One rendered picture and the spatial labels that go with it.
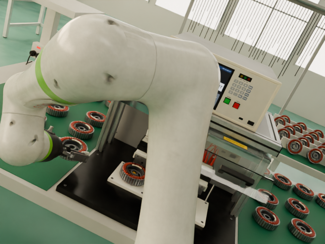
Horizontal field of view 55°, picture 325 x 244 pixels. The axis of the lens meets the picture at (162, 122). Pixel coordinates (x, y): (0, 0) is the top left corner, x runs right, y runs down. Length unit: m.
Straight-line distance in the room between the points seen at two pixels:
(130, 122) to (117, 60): 1.03
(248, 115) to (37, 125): 0.75
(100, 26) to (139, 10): 7.37
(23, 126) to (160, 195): 0.42
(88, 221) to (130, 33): 0.75
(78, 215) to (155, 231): 0.57
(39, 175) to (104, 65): 0.81
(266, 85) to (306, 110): 6.69
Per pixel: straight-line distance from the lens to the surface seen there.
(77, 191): 1.12
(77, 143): 1.20
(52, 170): 1.22
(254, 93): 1.20
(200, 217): 1.22
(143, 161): 1.34
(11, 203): 2.17
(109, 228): 1.07
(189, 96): 0.50
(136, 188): 1.21
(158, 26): 7.67
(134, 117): 1.43
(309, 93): 7.78
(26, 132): 0.82
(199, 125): 0.52
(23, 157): 0.82
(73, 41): 0.43
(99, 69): 0.42
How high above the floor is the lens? 1.47
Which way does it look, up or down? 22 degrees down
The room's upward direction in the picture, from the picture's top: 23 degrees clockwise
